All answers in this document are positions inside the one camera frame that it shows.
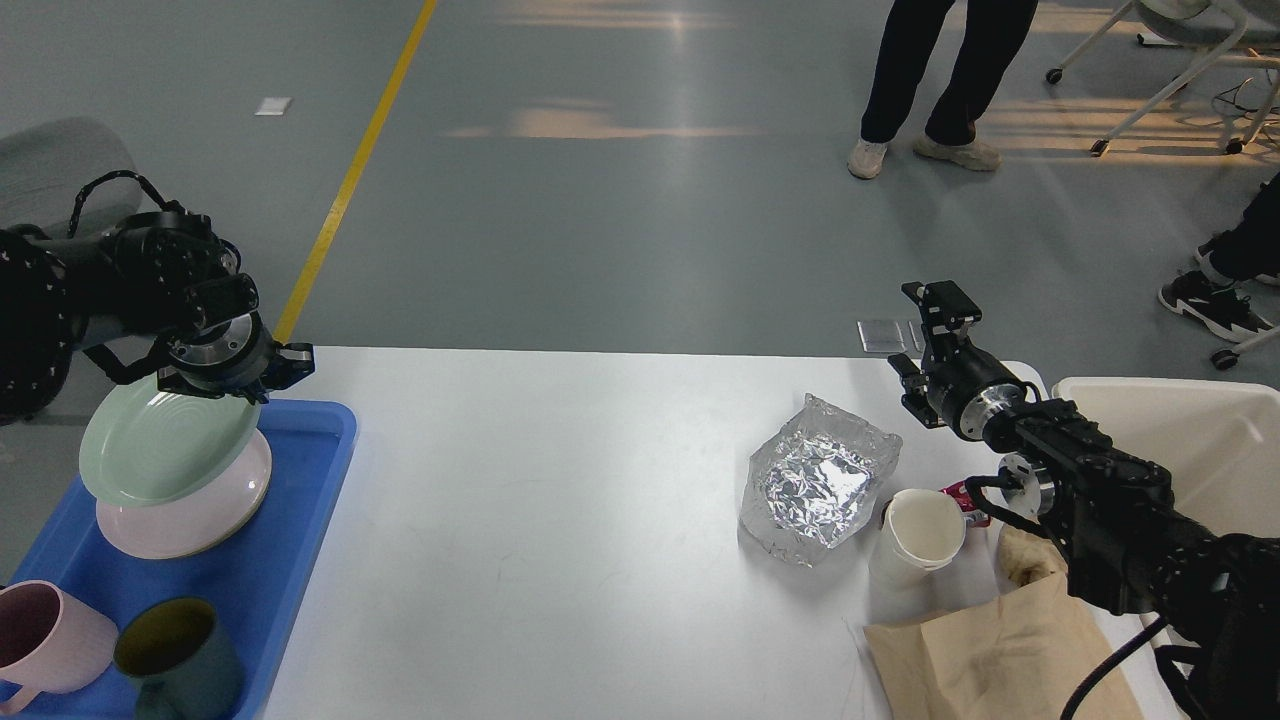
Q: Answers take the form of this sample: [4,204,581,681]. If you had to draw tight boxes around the seated person black sneakers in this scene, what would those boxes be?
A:
[1158,176,1279,343]

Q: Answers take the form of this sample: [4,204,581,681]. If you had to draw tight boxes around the dark green mug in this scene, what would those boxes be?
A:
[111,596,246,719]

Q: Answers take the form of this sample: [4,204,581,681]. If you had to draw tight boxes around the white plastic bin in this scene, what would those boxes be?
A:
[1052,377,1279,538]

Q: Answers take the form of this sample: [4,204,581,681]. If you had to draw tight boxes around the grey office chair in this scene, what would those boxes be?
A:
[1,117,137,240]

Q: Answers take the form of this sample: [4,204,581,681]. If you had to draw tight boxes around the crumpled foil bag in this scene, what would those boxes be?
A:
[739,393,902,568]

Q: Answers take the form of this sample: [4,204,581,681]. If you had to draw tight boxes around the pink plate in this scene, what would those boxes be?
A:
[95,430,273,560]

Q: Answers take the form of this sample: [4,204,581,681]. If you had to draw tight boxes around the white chair frame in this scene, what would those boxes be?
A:
[1044,0,1280,158]

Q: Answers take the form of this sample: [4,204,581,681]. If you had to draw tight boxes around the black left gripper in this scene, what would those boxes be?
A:
[157,313,315,405]

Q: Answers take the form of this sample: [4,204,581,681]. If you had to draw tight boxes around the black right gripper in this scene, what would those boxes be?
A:
[887,281,1025,442]

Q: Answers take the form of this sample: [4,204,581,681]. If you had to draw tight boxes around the small red wrapper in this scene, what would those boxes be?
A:
[941,480,992,529]

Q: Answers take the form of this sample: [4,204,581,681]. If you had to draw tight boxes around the brown paper bag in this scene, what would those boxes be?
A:
[863,573,1140,719]

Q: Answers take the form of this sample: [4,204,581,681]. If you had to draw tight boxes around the blue plastic tray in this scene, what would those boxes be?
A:
[12,398,358,719]

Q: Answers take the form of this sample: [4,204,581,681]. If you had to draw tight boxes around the white paper cup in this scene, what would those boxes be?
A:
[868,488,968,592]

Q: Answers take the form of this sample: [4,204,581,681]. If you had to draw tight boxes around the walking person in black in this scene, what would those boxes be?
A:
[847,0,1041,181]

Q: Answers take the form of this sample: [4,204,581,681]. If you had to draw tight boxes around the light green plate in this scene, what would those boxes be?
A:
[78,375,262,507]

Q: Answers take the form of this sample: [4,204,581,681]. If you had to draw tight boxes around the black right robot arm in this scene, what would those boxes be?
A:
[890,281,1279,719]

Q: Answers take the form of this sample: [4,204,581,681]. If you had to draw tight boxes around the pink mug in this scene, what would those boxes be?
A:
[1,580,119,716]

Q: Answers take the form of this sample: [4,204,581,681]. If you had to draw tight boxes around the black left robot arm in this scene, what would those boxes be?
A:
[1,170,316,425]

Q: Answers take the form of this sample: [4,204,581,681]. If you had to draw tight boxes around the crumpled brown paper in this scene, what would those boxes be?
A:
[996,524,1068,587]

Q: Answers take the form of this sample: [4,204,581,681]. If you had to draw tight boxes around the metal floor socket plates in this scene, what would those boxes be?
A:
[856,319,924,356]

